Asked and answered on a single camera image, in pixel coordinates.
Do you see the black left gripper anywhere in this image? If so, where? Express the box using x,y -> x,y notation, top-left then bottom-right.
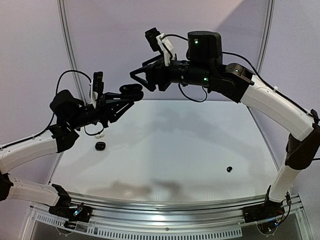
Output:
67,91 -> 134,130

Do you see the black oval charging case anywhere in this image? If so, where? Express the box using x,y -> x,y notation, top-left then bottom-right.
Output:
119,83 -> 144,102

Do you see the white earbud charging case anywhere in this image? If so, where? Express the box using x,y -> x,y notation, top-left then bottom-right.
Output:
94,133 -> 105,139

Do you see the black glossy charging case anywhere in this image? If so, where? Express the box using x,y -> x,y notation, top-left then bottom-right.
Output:
95,141 -> 106,151

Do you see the black earbud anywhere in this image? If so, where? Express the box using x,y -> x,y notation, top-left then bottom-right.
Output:
226,166 -> 233,173

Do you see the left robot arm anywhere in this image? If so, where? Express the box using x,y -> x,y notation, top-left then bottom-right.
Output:
0,84 -> 144,217

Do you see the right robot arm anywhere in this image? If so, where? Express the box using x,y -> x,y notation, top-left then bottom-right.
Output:
130,28 -> 320,218

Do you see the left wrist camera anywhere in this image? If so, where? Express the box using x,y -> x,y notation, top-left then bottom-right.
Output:
89,71 -> 104,109

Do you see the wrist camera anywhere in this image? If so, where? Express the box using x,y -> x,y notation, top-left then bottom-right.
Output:
144,27 -> 177,67
89,71 -> 104,109

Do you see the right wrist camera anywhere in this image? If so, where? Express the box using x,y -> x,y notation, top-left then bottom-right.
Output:
144,27 -> 177,67

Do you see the aluminium front rail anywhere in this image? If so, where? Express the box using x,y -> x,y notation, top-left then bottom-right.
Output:
28,192 -> 305,238

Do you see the aluminium frame post left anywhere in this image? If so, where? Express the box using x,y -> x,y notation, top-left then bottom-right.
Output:
56,0 -> 85,101

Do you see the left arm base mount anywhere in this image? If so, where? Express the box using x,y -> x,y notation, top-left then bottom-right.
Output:
48,199 -> 93,223

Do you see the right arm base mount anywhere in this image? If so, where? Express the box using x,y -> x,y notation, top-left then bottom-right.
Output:
242,198 -> 285,223

